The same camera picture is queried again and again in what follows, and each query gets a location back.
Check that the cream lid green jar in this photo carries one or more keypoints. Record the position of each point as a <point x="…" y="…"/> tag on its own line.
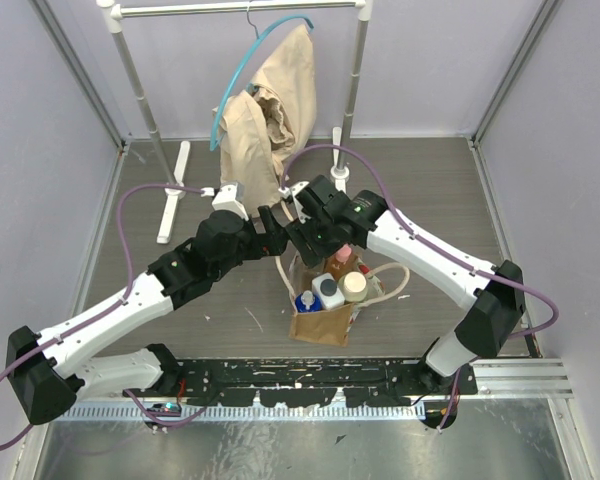
<point x="354" y="287"/>

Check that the beige cloth garment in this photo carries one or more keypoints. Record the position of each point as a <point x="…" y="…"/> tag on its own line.
<point x="269" y="121"/>

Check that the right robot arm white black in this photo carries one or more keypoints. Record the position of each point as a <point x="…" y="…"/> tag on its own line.
<point x="492" y="307"/>

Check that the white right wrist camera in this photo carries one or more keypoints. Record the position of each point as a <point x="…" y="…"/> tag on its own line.
<point x="291" y="195"/>

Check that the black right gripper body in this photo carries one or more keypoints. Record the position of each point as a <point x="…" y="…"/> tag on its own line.
<point x="315" y="232"/>

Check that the canvas tote bag with handles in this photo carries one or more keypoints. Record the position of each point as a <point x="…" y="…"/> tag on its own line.
<point x="332" y="327"/>

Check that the small green led board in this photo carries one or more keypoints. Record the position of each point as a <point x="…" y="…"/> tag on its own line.
<point x="167" y="409"/>

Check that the blue bottle white pump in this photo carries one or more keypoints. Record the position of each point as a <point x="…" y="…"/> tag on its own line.
<point x="307" y="302"/>

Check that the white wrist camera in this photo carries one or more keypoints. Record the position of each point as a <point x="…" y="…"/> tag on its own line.
<point x="291" y="195"/>
<point x="228" y="197"/>

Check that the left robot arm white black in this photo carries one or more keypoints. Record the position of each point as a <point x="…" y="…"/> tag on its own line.
<point x="57" y="366"/>

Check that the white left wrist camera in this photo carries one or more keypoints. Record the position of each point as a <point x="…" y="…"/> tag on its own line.
<point x="228" y="197"/>

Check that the pink cap amber bottle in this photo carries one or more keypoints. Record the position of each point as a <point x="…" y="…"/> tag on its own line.
<point x="341" y="262"/>

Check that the blue clothes hanger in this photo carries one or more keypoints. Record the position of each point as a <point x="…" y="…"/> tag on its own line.
<point x="215" y="137"/>

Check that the white bottle grey cap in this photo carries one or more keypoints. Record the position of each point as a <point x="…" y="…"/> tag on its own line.
<point x="328" y="291"/>

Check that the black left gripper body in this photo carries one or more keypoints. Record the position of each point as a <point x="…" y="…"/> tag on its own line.
<point x="259" y="239"/>

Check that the white metal clothes rack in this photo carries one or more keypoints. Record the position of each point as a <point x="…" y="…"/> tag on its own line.
<point x="114" y="13"/>

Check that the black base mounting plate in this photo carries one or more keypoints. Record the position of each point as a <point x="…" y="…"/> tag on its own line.
<point x="373" y="382"/>

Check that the white slotted cable duct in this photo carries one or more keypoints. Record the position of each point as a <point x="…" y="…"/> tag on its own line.
<point x="337" y="411"/>

